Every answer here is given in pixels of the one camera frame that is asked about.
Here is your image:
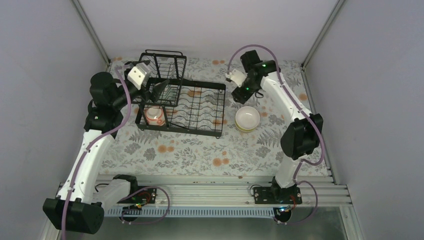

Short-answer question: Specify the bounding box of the black wire dish rack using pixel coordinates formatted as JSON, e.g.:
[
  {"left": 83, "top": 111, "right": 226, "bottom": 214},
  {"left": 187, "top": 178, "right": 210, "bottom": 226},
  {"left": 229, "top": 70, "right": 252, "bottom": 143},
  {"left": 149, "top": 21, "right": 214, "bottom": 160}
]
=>
[{"left": 133, "top": 49, "right": 226, "bottom": 139}]

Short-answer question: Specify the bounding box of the yellow-green bowl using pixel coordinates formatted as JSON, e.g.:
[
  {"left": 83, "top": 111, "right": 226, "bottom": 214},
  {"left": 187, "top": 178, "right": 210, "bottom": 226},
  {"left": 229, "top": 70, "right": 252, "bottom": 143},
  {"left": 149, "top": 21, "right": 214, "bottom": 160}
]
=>
[{"left": 235, "top": 124, "right": 256, "bottom": 131}]

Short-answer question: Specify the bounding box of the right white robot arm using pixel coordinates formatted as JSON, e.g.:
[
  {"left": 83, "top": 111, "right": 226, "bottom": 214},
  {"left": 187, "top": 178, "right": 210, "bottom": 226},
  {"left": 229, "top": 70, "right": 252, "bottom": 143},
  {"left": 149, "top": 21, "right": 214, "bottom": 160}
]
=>
[{"left": 226, "top": 50, "right": 324, "bottom": 204}]

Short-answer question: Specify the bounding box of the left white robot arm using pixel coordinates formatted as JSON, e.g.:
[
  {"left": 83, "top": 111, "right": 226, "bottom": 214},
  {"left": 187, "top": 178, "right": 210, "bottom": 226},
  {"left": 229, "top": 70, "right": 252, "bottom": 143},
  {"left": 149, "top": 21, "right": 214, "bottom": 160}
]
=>
[{"left": 42, "top": 69, "right": 159, "bottom": 234}]

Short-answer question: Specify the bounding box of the red patterned white bowl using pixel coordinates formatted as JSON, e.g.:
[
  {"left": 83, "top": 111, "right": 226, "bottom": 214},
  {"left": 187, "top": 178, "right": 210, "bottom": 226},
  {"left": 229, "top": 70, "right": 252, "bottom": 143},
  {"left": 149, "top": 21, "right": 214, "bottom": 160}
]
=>
[{"left": 144, "top": 106, "right": 166, "bottom": 126}]

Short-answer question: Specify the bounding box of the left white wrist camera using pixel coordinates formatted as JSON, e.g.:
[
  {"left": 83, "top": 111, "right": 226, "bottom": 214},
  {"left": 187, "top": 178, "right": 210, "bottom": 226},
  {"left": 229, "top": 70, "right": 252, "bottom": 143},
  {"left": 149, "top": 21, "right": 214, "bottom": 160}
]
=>
[{"left": 127, "top": 62, "right": 152, "bottom": 90}]

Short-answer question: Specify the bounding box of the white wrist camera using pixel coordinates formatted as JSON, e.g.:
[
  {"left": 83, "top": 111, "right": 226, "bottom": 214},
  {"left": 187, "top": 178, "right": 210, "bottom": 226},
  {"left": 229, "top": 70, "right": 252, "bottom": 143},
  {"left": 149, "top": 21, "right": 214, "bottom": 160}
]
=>
[
  {"left": 225, "top": 69, "right": 247, "bottom": 88},
  {"left": 127, "top": 62, "right": 152, "bottom": 90}
]

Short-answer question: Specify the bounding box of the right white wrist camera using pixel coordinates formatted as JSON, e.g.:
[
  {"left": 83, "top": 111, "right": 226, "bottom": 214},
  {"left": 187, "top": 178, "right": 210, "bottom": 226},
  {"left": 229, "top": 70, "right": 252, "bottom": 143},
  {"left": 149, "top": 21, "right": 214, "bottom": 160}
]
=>
[{"left": 225, "top": 69, "right": 247, "bottom": 88}]

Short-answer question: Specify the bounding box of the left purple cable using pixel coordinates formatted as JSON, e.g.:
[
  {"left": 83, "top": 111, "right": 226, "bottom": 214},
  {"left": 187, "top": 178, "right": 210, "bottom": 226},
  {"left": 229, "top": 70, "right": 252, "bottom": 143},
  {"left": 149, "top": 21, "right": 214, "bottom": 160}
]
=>
[{"left": 60, "top": 64, "right": 171, "bottom": 240}]

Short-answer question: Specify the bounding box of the purple cable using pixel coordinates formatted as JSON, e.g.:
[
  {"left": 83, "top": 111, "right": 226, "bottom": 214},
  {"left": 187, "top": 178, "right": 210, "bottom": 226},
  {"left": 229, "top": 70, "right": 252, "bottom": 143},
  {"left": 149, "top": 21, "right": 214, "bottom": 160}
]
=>
[
  {"left": 226, "top": 44, "right": 326, "bottom": 226},
  {"left": 60, "top": 64, "right": 171, "bottom": 240}
]

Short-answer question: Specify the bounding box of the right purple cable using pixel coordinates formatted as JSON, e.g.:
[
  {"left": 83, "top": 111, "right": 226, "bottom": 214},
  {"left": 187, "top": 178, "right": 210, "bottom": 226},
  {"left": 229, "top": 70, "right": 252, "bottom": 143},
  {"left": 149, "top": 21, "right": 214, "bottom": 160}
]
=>
[{"left": 226, "top": 44, "right": 326, "bottom": 226}]

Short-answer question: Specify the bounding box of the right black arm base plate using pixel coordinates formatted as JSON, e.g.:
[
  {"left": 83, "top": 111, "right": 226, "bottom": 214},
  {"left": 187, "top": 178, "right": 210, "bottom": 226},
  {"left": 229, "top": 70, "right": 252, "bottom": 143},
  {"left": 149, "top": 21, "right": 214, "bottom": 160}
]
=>
[{"left": 252, "top": 185, "right": 303, "bottom": 205}]

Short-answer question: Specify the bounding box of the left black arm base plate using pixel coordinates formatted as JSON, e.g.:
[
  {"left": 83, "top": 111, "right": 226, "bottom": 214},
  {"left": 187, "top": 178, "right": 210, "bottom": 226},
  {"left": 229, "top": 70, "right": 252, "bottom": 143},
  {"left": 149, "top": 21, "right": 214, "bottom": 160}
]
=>
[{"left": 117, "top": 186, "right": 158, "bottom": 205}]

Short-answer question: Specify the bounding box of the grey slotted cable duct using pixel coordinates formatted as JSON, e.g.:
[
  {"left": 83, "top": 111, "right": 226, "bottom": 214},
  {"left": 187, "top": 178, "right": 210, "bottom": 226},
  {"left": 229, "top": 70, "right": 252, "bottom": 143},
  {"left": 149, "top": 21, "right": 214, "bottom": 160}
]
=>
[{"left": 123, "top": 206, "right": 279, "bottom": 219}]

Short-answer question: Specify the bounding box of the aluminium rail frame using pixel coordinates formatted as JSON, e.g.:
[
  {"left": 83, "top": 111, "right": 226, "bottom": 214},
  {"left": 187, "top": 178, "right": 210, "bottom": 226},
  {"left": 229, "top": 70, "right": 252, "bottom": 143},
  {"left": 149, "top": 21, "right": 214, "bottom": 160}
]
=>
[{"left": 39, "top": 66, "right": 365, "bottom": 240}]

